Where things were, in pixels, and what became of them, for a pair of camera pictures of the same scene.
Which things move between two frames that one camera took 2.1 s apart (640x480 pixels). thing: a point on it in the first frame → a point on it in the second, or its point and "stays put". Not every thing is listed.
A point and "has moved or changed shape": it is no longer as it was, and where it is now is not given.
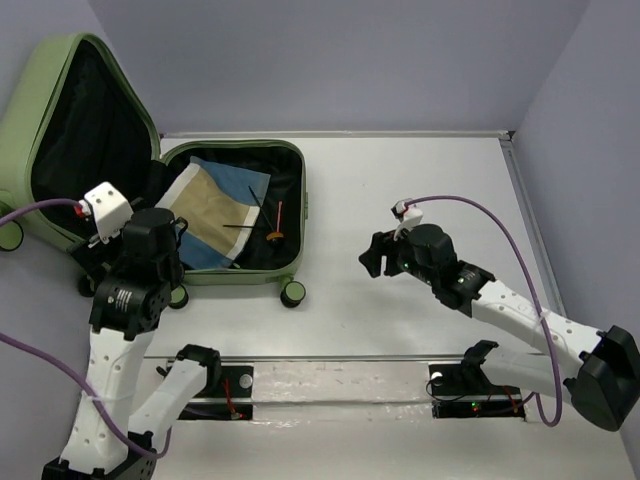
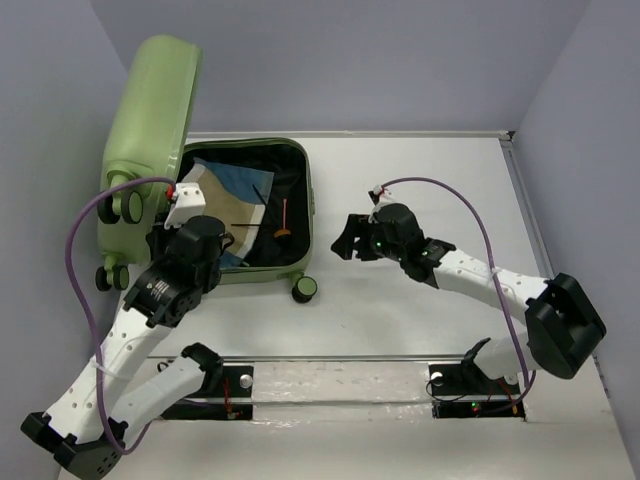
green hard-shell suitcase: x=72 y=120 has moved or changed shape
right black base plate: x=466 y=391 stays put
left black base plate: x=231 y=399 stays put
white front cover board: x=370 y=418 stays put
